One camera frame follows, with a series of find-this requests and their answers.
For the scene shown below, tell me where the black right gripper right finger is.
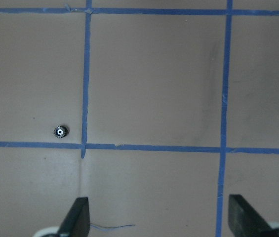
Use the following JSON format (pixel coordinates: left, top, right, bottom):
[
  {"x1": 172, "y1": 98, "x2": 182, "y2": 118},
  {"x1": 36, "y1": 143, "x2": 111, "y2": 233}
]
[{"x1": 228, "y1": 194, "x2": 272, "y2": 237}]

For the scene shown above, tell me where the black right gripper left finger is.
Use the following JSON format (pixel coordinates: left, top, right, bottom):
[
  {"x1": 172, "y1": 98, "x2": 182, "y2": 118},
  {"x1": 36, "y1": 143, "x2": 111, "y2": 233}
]
[{"x1": 56, "y1": 197, "x2": 90, "y2": 237}]

